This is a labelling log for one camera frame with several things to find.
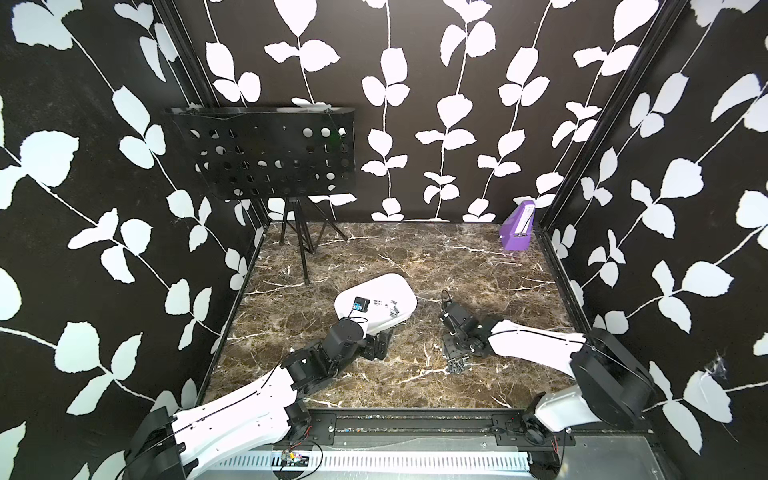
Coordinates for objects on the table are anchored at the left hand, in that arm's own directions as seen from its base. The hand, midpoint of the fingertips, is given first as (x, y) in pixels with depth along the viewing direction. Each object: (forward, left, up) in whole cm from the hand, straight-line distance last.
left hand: (380, 322), depth 78 cm
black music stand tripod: (+52, +29, -15) cm, 62 cm away
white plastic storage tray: (+12, 0, -13) cm, 18 cm away
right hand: (+1, -21, -13) cm, 25 cm away
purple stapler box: (+38, -51, -4) cm, 64 cm away
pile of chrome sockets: (-8, -22, -13) cm, 27 cm away
